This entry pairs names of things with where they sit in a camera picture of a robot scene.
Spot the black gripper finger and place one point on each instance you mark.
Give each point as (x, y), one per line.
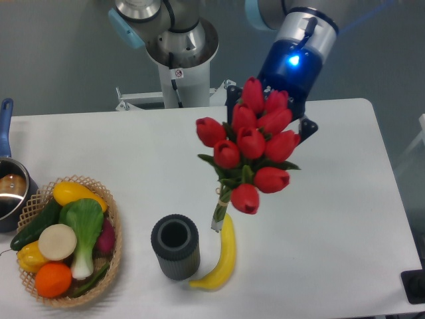
(306, 128)
(233, 93)

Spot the black blue-lit gripper body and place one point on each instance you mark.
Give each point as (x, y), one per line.
(293, 70)

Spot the red tulip bouquet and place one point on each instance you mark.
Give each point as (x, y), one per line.
(250, 153)

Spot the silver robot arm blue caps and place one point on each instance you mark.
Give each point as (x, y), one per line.
(182, 44)

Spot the dark grey ribbed vase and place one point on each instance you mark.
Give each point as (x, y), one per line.
(175, 242)

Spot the yellow banana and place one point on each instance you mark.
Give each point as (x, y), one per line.
(224, 268)

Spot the black device at edge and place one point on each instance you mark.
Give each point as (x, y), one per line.
(413, 282)

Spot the green bok choy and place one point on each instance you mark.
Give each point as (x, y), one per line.
(85, 217)

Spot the yellow squash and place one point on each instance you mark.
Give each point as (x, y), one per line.
(67, 192)

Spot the purple red sweet potato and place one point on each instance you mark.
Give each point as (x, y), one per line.
(106, 241)

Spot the woven wicker basket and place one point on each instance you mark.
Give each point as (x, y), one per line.
(36, 204)

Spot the dark green cucumber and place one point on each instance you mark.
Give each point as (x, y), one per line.
(31, 233)

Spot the green bean pod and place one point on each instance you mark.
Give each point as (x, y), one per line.
(92, 282)

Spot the orange fruit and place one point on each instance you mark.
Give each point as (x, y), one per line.
(53, 279)

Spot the yellow bell pepper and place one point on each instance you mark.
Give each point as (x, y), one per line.
(30, 258)

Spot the white metal base frame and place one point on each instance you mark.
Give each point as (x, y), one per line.
(154, 100)

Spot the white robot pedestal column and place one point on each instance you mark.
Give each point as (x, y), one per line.
(185, 87)

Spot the blue handled saucepan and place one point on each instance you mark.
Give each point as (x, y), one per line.
(17, 186)

